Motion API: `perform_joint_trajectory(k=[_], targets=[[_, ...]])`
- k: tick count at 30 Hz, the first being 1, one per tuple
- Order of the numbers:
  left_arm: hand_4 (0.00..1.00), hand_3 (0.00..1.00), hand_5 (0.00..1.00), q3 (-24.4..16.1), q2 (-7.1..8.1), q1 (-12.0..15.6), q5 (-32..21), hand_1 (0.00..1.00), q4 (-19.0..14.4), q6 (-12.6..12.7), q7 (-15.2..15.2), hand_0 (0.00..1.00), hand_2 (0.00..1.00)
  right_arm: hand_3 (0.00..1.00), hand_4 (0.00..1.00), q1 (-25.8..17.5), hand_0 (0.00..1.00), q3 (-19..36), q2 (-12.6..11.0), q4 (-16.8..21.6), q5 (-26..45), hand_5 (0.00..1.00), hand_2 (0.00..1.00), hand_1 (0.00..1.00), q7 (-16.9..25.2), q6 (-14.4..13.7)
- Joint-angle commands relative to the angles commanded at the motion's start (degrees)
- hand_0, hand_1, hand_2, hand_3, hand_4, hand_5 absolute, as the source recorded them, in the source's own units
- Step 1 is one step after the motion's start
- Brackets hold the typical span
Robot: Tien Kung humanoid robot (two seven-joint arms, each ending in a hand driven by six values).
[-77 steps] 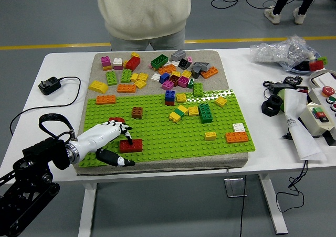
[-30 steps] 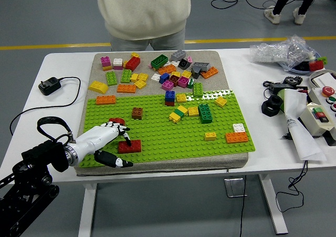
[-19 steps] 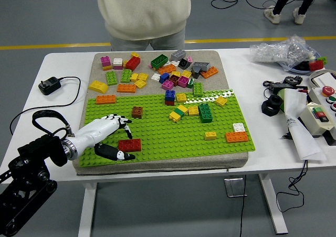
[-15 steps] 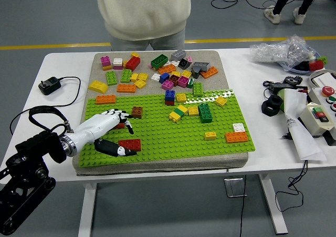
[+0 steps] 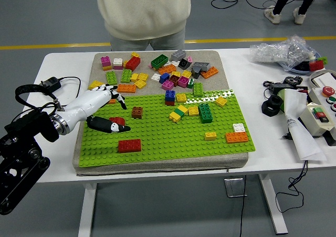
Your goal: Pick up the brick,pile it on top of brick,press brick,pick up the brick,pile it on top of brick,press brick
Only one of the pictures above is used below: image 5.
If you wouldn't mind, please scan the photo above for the black slope brick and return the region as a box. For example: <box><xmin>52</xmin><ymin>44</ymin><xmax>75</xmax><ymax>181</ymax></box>
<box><xmin>178</xmin><ymin>58</ymin><xmax>192</xmax><ymax>70</ymax></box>

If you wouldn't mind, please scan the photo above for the large black nut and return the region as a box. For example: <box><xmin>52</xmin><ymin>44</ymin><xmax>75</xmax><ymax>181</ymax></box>
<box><xmin>261</xmin><ymin>94</ymin><xmax>285</xmax><ymax>116</ymax></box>

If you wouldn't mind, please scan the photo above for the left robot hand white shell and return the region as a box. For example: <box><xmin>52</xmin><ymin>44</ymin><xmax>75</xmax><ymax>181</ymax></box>
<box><xmin>60</xmin><ymin>83</ymin><xmax>131</xmax><ymax>133</ymax></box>

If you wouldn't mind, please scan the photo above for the yellow curved brick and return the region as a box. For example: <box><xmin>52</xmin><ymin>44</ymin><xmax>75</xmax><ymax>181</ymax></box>
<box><xmin>88</xmin><ymin>80</ymin><xmax>106</xmax><ymax>91</ymax></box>

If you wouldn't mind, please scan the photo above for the green studded baseplate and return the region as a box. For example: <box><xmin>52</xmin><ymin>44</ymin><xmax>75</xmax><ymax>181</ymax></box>
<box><xmin>78</xmin><ymin>89</ymin><xmax>257</xmax><ymax>168</ymax></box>

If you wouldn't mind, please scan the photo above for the red long brick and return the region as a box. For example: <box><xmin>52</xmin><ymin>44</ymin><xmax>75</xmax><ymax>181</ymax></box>
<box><xmin>125</xmin><ymin>56</ymin><xmax>142</xmax><ymax>72</ymax></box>

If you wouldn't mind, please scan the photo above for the black wall plug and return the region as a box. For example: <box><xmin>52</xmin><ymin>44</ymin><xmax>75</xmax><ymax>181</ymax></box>
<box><xmin>39</xmin><ymin>76</ymin><xmax>62</xmax><ymax>94</ymax></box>

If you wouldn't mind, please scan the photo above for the control box with red button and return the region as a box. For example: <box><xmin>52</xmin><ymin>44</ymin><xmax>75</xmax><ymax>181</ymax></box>
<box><xmin>307</xmin><ymin>85</ymin><xmax>336</xmax><ymax>112</ymax></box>

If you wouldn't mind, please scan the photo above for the metal bracket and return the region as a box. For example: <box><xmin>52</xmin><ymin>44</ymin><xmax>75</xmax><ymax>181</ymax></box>
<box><xmin>223</xmin><ymin>177</ymin><xmax>248</xmax><ymax>198</ymax></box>

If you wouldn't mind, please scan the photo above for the dark red brick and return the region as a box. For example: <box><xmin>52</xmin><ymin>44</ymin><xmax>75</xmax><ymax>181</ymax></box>
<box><xmin>168</xmin><ymin>74</ymin><xmax>181</xmax><ymax>87</ymax></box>

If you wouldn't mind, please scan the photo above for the clear bubble wrap bag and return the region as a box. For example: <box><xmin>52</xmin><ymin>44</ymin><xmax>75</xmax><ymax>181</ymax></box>
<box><xmin>249</xmin><ymin>35</ymin><xmax>320</xmax><ymax>70</ymax></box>

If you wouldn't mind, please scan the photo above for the black hanging cable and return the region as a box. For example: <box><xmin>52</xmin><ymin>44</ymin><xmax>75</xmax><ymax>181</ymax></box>
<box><xmin>239</xmin><ymin>174</ymin><xmax>248</xmax><ymax>237</ymax></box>
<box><xmin>275</xmin><ymin>159</ymin><xmax>309</xmax><ymax>213</ymax></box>

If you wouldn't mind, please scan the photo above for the black plug cord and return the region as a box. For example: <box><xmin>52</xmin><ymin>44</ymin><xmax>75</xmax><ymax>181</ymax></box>
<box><xmin>9</xmin><ymin>76</ymin><xmax>82</xmax><ymax>136</ymax></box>

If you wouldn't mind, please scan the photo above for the black power adapter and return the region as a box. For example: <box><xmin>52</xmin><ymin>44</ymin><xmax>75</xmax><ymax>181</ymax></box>
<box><xmin>263</xmin><ymin>80</ymin><xmax>308</xmax><ymax>94</ymax></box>

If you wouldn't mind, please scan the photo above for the white rounded device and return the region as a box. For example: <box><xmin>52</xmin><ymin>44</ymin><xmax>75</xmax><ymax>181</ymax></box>
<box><xmin>309</xmin><ymin>68</ymin><xmax>336</xmax><ymax>89</ymax></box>

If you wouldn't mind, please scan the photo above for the dark green tall brick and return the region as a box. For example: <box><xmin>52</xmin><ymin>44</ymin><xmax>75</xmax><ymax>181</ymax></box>
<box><xmin>198</xmin><ymin>103</ymin><xmax>214</xmax><ymax>124</ymax></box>

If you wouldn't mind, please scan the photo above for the brown brick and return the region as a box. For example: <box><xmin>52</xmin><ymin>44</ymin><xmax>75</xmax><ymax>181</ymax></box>
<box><xmin>131</xmin><ymin>106</ymin><xmax>144</xmax><ymax>120</ymax></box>

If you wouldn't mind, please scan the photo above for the green sheet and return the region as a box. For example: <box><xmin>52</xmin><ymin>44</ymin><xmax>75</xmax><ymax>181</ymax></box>
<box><xmin>277</xmin><ymin>88</ymin><xmax>287</xmax><ymax>112</ymax></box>

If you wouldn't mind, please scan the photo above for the white table leg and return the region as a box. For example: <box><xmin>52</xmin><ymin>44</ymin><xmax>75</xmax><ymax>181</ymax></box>
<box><xmin>78</xmin><ymin>182</ymin><xmax>98</xmax><ymax>237</ymax></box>
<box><xmin>258</xmin><ymin>173</ymin><xmax>289</xmax><ymax>235</ymax></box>

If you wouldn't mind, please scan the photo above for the dark green long brick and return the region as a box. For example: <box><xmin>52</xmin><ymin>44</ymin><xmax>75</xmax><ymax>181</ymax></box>
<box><xmin>150</xmin><ymin>53</ymin><xmax>170</xmax><ymax>71</ymax></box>

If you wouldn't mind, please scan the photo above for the black gear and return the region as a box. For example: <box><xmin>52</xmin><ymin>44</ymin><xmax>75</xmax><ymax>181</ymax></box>
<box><xmin>283</xmin><ymin>75</ymin><xmax>303</xmax><ymax>86</ymax></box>

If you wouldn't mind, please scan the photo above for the white switch box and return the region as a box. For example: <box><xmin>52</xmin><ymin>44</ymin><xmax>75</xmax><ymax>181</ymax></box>
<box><xmin>299</xmin><ymin>102</ymin><xmax>336</xmax><ymax>138</ymax></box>

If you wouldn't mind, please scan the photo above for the blue-rimmed bowl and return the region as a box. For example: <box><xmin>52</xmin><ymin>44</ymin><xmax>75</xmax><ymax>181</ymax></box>
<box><xmin>278</xmin><ymin>52</ymin><xmax>323</xmax><ymax>76</ymax></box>

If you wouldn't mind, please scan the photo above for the magenta brick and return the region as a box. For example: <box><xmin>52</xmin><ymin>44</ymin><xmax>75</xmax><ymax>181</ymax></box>
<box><xmin>161</xmin><ymin>79</ymin><xmax>175</xmax><ymax>91</ymax></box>
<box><xmin>177</xmin><ymin>76</ymin><xmax>191</xmax><ymax>89</ymax></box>

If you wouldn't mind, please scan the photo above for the white paper sheet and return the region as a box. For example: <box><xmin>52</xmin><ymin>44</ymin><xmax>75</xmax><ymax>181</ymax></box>
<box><xmin>283</xmin><ymin>88</ymin><xmax>328</xmax><ymax>161</ymax></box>

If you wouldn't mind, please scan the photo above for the grey slope brick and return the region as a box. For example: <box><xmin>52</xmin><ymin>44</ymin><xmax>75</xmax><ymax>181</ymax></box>
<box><xmin>191</xmin><ymin>61</ymin><xmax>212</xmax><ymax>73</ymax></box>

